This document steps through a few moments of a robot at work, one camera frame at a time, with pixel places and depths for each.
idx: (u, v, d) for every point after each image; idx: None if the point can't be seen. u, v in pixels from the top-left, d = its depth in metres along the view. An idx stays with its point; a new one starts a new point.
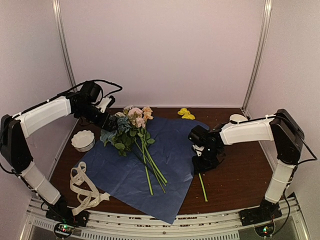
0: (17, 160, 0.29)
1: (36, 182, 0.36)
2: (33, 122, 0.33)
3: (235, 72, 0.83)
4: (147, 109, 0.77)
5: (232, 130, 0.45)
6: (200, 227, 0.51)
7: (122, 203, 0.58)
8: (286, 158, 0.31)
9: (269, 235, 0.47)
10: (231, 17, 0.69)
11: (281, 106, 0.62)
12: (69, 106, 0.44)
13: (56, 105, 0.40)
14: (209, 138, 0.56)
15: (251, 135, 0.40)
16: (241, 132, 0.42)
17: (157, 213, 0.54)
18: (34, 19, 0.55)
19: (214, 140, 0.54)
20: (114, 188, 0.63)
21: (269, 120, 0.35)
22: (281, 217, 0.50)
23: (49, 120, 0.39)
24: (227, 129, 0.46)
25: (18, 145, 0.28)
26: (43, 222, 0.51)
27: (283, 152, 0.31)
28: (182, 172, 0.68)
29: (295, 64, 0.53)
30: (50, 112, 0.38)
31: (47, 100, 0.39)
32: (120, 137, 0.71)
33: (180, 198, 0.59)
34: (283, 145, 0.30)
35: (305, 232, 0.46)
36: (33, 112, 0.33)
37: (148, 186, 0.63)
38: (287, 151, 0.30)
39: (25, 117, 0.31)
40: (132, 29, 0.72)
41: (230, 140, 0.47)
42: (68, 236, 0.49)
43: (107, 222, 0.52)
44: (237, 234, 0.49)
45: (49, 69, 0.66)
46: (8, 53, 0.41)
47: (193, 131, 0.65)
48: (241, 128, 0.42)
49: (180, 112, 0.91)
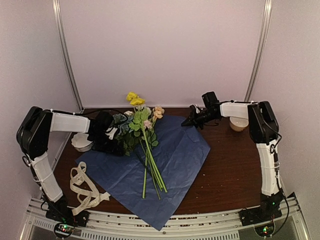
0: (35, 144, 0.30)
1: (45, 173, 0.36)
2: (60, 122, 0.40)
3: (235, 72, 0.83)
4: (159, 108, 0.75)
5: (228, 105, 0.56)
6: (200, 227, 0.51)
7: (121, 204, 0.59)
8: (255, 137, 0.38)
9: (269, 235, 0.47)
10: (231, 17, 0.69)
11: (281, 105, 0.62)
12: (87, 125, 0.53)
13: (79, 119, 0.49)
14: (212, 107, 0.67)
15: (238, 112, 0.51)
16: (232, 107, 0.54)
17: (147, 218, 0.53)
18: (34, 20, 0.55)
19: (215, 110, 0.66)
20: (114, 186, 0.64)
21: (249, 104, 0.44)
22: (280, 217, 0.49)
23: (69, 128, 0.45)
24: (225, 104, 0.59)
25: (43, 130, 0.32)
26: (43, 222, 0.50)
27: (254, 130, 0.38)
28: (181, 178, 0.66)
29: (295, 63, 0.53)
30: (73, 121, 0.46)
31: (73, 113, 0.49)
32: (124, 137, 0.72)
33: (173, 206, 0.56)
34: (255, 125, 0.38)
35: (305, 232, 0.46)
36: (61, 115, 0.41)
37: (143, 188, 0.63)
38: (257, 133, 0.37)
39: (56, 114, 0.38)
40: (132, 29, 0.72)
41: (225, 113, 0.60)
42: (68, 236, 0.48)
43: (107, 222, 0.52)
44: (237, 234, 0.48)
45: (48, 69, 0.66)
46: (7, 53, 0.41)
47: (206, 96, 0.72)
48: (233, 105, 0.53)
49: (128, 98, 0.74)
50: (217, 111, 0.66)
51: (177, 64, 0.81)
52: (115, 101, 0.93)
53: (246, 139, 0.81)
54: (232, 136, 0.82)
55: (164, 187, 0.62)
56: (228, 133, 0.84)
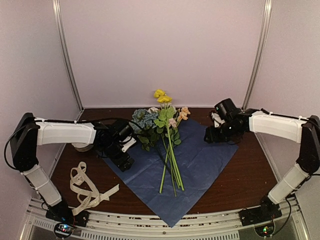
0: (18, 160, 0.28)
1: (39, 182, 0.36)
2: (53, 135, 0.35)
3: (235, 72, 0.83)
4: (185, 110, 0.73)
5: (262, 119, 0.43)
6: (200, 227, 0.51)
7: (137, 196, 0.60)
8: (306, 165, 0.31)
9: (269, 235, 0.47)
10: (231, 18, 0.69)
11: (281, 105, 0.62)
12: (92, 136, 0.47)
13: (82, 129, 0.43)
14: (237, 119, 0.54)
15: (278, 133, 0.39)
16: (270, 123, 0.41)
17: (161, 213, 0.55)
18: (33, 20, 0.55)
19: (242, 123, 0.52)
20: (131, 179, 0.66)
21: (301, 121, 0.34)
22: (281, 217, 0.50)
23: (68, 140, 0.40)
24: (257, 116, 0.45)
25: (29, 147, 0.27)
26: (43, 222, 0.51)
27: (305, 157, 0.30)
28: (200, 179, 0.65)
29: (295, 63, 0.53)
30: (73, 133, 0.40)
31: (74, 121, 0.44)
32: (146, 132, 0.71)
33: (189, 205, 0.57)
34: (308, 150, 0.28)
35: (305, 232, 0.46)
36: (55, 127, 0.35)
37: (160, 184, 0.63)
38: (311, 161, 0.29)
39: (46, 127, 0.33)
40: (132, 28, 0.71)
41: (256, 129, 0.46)
42: (68, 236, 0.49)
43: (107, 222, 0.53)
44: (237, 234, 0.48)
45: (48, 69, 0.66)
46: (7, 52, 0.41)
47: (224, 103, 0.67)
48: (272, 121, 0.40)
49: (155, 95, 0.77)
50: (243, 124, 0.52)
51: (177, 64, 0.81)
52: (115, 101, 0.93)
53: (246, 139, 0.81)
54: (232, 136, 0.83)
55: (181, 185, 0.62)
56: None
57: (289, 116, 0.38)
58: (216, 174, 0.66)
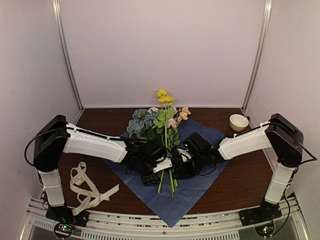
0: (41, 162, 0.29)
1: (49, 183, 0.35)
2: (81, 146, 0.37)
3: (235, 72, 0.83)
4: (185, 110, 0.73)
5: (231, 144, 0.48)
6: (200, 226, 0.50)
7: (137, 197, 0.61)
8: (288, 162, 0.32)
9: (269, 235, 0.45)
10: (231, 18, 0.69)
11: (282, 105, 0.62)
12: (120, 155, 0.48)
13: (111, 146, 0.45)
14: (209, 155, 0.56)
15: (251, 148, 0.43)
16: (239, 145, 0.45)
17: (161, 213, 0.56)
18: (33, 21, 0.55)
19: (214, 158, 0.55)
20: (132, 179, 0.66)
21: (264, 128, 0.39)
22: (281, 217, 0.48)
23: (94, 153, 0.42)
24: (224, 144, 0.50)
25: (53, 151, 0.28)
26: (43, 222, 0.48)
27: (284, 157, 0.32)
28: (199, 179, 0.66)
29: (295, 63, 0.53)
30: (101, 148, 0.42)
31: (107, 138, 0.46)
32: (145, 132, 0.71)
33: (188, 204, 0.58)
34: (283, 149, 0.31)
35: (305, 232, 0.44)
36: (87, 139, 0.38)
37: (159, 184, 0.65)
38: (291, 157, 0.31)
39: (77, 137, 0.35)
40: (132, 29, 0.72)
41: (230, 155, 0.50)
42: (68, 236, 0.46)
43: (107, 222, 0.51)
44: (238, 234, 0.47)
45: (48, 69, 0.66)
46: (7, 53, 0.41)
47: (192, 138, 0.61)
48: (239, 142, 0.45)
49: (158, 95, 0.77)
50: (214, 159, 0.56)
51: (177, 64, 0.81)
52: (115, 101, 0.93)
53: None
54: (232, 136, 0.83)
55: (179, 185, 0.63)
56: (228, 133, 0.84)
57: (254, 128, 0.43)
58: (215, 173, 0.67)
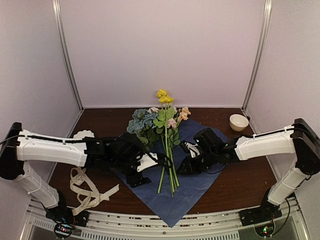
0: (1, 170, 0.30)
1: None
2: (34, 152, 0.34)
3: (235, 72, 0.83)
4: (185, 110, 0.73)
5: (249, 145, 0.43)
6: (200, 227, 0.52)
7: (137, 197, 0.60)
8: (307, 169, 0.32)
9: (269, 235, 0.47)
10: (231, 18, 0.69)
11: (281, 105, 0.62)
12: (83, 159, 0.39)
13: (67, 151, 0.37)
14: (223, 153, 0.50)
15: (268, 151, 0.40)
16: (258, 147, 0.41)
17: (161, 213, 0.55)
18: (34, 21, 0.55)
19: (228, 157, 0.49)
20: None
21: (289, 132, 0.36)
22: (281, 217, 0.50)
23: (53, 158, 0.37)
24: (243, 145, 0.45)
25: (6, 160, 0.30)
26: (43, 222, 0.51)
27: (304, 164, 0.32)
28: (199, 179, 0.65)
29: (295, 63, 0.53)
30: (57, 154, 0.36)
31: (63, 140, 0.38)
32: (145, 132, 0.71)
33: (188, 205, 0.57)
34: (306, 157, 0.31)
35: (305, 232, 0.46)
36: (37, 145, 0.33)
37: (158, 184, 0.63)
38: (311, 164, 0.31)
39: (26, 144, 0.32)
40: (132, 29, 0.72)
41: (246, 155, 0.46)
42: (68, 236, 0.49)
43: (107, 222, 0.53)
44: (237, 234, 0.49)
45: (48, 69, 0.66)
46: (7, 52, 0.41)
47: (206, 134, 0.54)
48: (259, 143, 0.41)
49: (158, 95, 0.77)
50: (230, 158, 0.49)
51: (177, 64, 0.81)
52: (115, 101, 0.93)
53: None
54: (232, 136, 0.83)
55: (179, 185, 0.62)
56: (229, 133, 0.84)
57: (275, 131, 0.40)
58: (215, 173, 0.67)
